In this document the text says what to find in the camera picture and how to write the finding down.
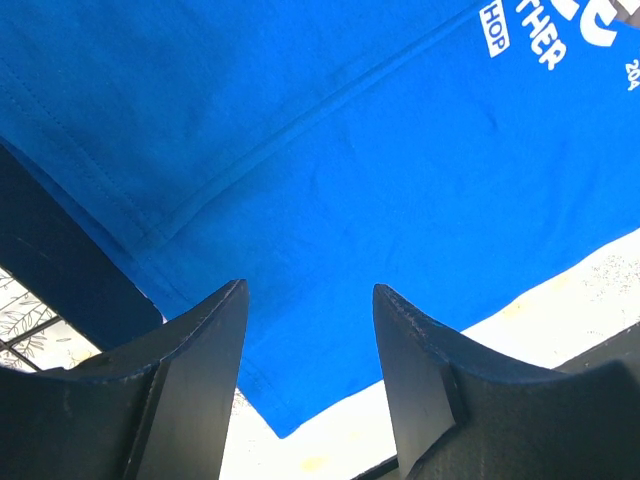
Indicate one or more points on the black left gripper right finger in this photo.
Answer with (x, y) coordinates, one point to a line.
(460, 410)

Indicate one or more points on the blue printed t shirt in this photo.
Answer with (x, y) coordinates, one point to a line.
(462, 152)

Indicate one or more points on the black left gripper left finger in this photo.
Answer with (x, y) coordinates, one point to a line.
(156, 408)

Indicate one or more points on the floral patterned table mat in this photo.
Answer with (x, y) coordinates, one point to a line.
(500, 375)

